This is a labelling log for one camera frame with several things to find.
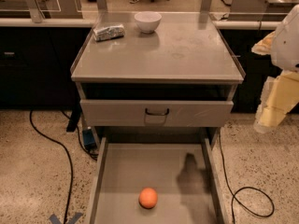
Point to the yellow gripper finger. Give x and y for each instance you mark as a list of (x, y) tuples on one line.
[(279, 96), (264, 46)]

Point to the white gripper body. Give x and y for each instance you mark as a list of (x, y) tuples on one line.
[(289, 46)]

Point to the orange fruit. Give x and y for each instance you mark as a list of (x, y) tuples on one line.
[(148, 198)]

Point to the grey metal drawer cabinet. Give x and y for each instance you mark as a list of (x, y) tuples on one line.
[(184, 59)]

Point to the open grey middle drawer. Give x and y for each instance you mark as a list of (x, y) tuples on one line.
[(183, 175)]

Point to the grey top drawer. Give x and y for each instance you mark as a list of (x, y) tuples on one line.
[(132, 113)]

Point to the white ceramic bowl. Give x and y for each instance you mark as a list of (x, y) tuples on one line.
[(147, 21)]

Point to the crinkled foil snack bag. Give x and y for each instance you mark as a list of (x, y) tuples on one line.
[(108, 32)]

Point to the blue power box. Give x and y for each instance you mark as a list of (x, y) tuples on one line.
[(88, 140)]

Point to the dark lower cabinets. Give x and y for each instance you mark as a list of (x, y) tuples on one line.
[(35, 67)]

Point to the black drawer handle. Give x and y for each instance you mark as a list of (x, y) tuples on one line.
[(165, 113)]

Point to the grey post left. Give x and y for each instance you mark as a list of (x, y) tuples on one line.
[(35, 13)]

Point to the white horizontal rail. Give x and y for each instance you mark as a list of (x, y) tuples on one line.
[(226, 25)]

